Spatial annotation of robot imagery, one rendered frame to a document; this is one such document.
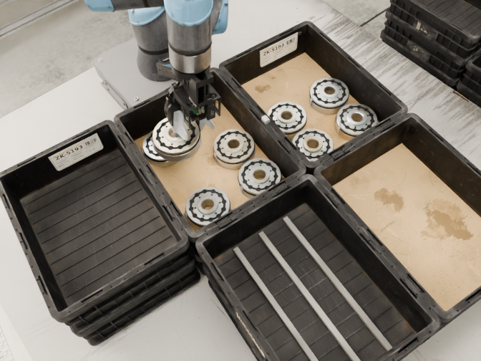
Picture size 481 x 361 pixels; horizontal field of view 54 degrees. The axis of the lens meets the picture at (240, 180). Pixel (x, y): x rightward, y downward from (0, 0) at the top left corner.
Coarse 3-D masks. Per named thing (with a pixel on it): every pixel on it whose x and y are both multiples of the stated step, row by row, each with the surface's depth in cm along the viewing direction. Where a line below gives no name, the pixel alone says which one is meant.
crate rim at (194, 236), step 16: (224, 80) 120; (160, 96) 118; (240, 96) 117; (128, 112) 116; (256, 112) 114; (128, 144) 111; (144, 160) 108; (288, 176) 104; (160, 192) 103; (272, 192) 102; (240, 208) 100; (208, 224) 99; (192, 240) 99
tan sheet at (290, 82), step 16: (288, 64) 136; (304, 64) 135; (256, 80) 133; (272, 80) 133; (288, 80) 132; (304, 80) 132; (256, 96) 130; (272, 96) 130; (288, 96) 129; (304, 96) 129; (320, 128) 123; (336, 144) 120
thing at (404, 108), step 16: (288, 32) 128; (320, 32) 128; (256, 48) 126; (336, 48) 124; (224, 64) 123; (352, 64) 121; (400, 112) 112; (272, 128) 111; (288, 144) 108; (352, 144) 108; (304, 160) 106; (320, 160) 106
